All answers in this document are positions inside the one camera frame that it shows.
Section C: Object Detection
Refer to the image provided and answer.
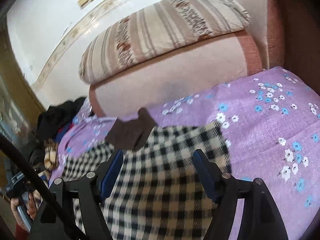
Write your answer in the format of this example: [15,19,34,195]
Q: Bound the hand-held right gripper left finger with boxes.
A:
[30,149,124,240]

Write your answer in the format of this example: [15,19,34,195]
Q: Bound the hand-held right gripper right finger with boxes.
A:
[192,149,285,240]

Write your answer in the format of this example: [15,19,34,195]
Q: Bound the black white checked coat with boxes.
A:
[61,109,232,240]

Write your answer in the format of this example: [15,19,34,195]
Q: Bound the person's left forearm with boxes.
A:
[14,224,32,240]

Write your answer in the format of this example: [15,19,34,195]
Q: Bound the person's left hand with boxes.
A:
[10,192,40,228]

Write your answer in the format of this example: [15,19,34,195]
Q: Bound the dark jacket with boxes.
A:
[28,140,49,172]

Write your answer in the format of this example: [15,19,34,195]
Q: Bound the beige brown patterned cloth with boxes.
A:
[37,137,61,174]

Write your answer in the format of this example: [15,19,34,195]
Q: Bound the blue red cloth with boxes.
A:
[56,122,76,141]

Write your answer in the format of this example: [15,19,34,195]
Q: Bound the purple floral bedsheet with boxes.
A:
[47,66,320,240]

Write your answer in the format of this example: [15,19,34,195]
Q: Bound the black garment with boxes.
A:
[37,97,87,137]

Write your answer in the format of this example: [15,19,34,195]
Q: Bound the striped beige pillow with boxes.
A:
[79,0,251,84]

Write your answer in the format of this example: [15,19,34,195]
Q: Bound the black cable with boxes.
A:
[0,132,88,240]

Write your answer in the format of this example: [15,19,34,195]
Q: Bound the wooden door frame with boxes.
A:
[0,29,47,133]

